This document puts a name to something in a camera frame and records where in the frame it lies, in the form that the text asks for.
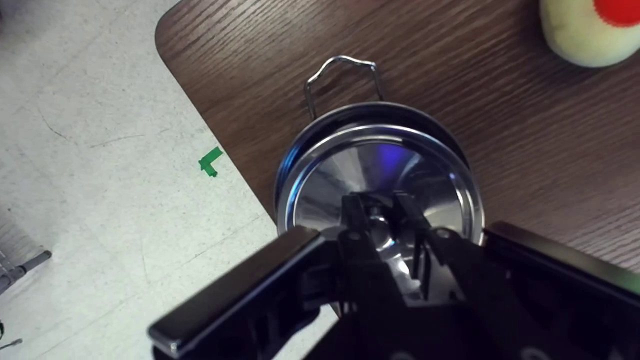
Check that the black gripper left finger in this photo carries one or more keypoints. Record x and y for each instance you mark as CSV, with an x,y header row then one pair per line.
x,y
267,293

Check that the green floor tape mark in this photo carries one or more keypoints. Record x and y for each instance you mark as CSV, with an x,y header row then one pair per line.
x,y
210,163

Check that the small steel pot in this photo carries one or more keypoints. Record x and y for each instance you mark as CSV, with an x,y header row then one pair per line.
x,y
373,113

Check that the yellow round toy red dot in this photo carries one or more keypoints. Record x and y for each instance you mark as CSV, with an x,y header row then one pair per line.
x,y
586,37

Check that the steel pot lid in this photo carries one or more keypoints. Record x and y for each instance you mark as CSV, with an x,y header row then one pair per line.
x,y
332,181

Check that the brown wooden desk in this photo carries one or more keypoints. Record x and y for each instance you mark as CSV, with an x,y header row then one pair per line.
x,y
481,100

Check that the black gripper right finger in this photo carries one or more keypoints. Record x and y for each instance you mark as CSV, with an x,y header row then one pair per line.
x,y
532,301

